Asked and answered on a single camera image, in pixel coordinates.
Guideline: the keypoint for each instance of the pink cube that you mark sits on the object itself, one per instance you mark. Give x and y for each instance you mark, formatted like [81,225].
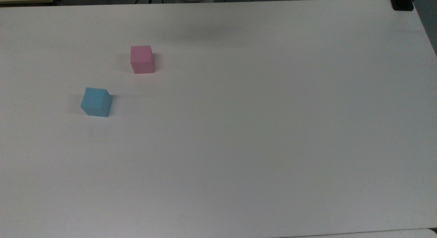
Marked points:
[141,59]

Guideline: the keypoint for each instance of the blue cube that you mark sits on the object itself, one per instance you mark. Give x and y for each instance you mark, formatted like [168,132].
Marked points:
[96,101]

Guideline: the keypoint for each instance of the black table clamp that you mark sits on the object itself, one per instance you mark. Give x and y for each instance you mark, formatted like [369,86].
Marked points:
[403,2]

